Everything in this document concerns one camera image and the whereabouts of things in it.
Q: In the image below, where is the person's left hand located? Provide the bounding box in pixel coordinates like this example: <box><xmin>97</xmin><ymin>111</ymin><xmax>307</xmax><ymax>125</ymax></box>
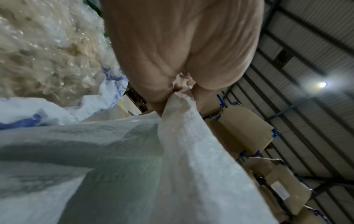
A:
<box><xmin>100</xmin><ymin>0</ymin><xmax>265</xmax><ymax>117</ymax></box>

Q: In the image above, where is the white woven sack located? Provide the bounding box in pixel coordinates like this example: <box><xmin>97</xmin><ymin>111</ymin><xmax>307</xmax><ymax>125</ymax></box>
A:
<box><xmin>0</xmin><ymin>73</ymin><xmax>279</xmax><ymax>224</ymax></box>

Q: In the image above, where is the white sack with blue print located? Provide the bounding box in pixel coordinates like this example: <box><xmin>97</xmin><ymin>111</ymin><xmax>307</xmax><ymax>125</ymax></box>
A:
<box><xmin>0</xmin><ymin>66</ymin><xmax>131</xmax><ymax>130</ymax></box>

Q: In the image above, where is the pile of clear plastic scrap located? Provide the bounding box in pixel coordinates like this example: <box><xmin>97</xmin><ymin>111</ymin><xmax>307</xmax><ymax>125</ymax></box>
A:
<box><xmin>0</xmin><ymin>0</ymin><xmax>120</xmax><ymax>108</ymax></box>

